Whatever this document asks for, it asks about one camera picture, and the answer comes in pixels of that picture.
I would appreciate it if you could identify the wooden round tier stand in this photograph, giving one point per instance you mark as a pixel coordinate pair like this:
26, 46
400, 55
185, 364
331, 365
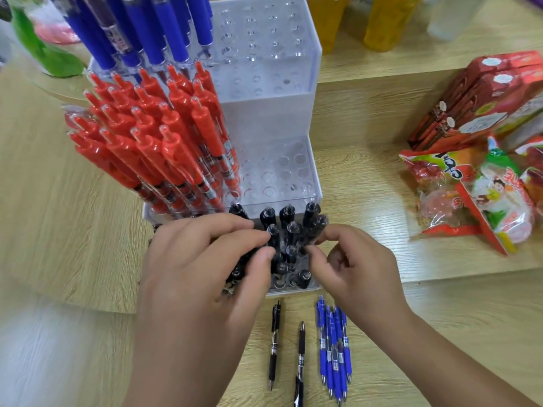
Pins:
63, 86

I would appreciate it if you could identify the clear bag of red candies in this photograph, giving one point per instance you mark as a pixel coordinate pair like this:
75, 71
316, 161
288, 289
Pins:
437, 199

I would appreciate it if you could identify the cluster of blue pens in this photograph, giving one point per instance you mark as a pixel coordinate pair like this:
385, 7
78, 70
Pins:
97, 38

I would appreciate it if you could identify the clear tiered pen holder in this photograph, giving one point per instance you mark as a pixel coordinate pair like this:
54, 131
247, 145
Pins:
271, 105

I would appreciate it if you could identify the green jelly pouch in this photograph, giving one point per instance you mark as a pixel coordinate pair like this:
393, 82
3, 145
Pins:
46, 59

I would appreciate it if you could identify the stack of red snack packets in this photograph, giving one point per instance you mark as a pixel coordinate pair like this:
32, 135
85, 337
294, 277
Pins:
479, 97

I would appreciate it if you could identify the person's left hand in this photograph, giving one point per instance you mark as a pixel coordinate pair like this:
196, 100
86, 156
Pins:
191, 313

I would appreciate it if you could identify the jelly cup display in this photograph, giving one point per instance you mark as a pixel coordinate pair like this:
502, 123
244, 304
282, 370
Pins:
386, 25

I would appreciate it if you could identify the cluster of black pens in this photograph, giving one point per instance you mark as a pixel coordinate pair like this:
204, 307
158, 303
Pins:
292, 233

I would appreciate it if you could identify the black click pen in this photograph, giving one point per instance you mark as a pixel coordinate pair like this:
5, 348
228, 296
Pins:
300, 356
275, 334

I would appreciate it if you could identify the pile of blue black pens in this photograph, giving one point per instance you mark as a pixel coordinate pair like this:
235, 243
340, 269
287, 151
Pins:
335, 356

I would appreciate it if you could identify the clear cup with red lid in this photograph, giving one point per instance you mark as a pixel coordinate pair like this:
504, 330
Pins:
55, 33

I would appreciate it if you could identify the person's right forearm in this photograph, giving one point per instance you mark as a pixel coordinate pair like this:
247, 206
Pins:
445, 368

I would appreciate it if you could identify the red lid pink jelly cup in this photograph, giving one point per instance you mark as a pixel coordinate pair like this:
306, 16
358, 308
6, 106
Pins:
68, 115

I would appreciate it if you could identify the person's right hand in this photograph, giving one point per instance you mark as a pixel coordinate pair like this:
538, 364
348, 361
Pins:
365, 283

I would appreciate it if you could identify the cluster of red pens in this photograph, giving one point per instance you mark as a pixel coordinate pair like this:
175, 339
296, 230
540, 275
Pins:
148, 152

